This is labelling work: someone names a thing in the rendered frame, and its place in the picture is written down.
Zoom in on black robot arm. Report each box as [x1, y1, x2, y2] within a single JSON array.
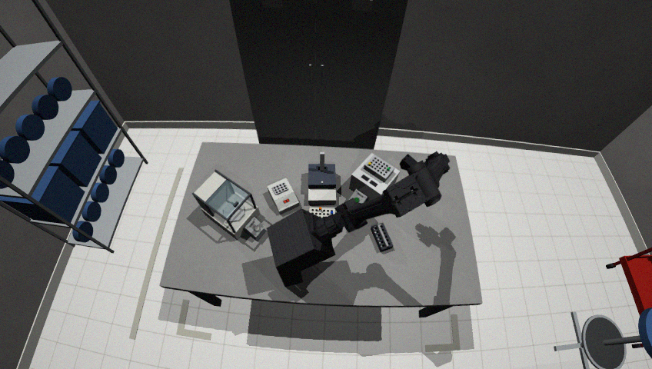
[[309, 151, 450, 248]]

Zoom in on white tube rack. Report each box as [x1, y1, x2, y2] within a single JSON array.
[[309, 208, 335, 218]]

